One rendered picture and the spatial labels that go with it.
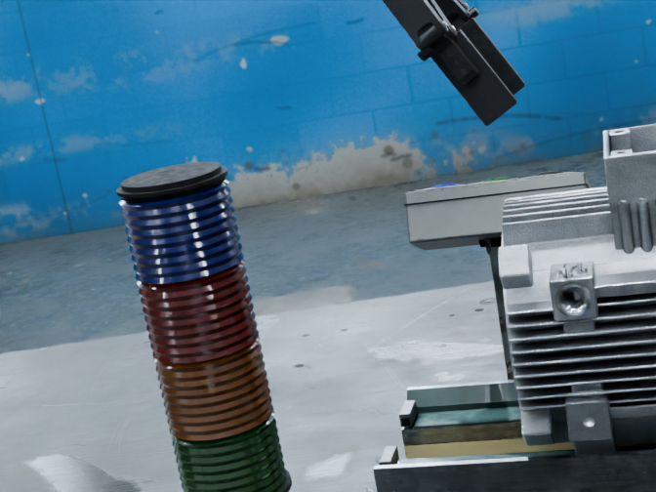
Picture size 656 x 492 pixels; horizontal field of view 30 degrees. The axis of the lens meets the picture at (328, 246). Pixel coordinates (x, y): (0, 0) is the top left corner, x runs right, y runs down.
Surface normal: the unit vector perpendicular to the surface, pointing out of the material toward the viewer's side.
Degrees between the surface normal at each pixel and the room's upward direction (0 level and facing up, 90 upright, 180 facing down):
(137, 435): 0
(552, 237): 88
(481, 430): 90
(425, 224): 68
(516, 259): 45
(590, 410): 90
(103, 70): 90
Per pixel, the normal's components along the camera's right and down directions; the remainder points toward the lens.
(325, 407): -0.17, -0.95
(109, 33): -0.06, 0.26
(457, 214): -0.28, -0.10
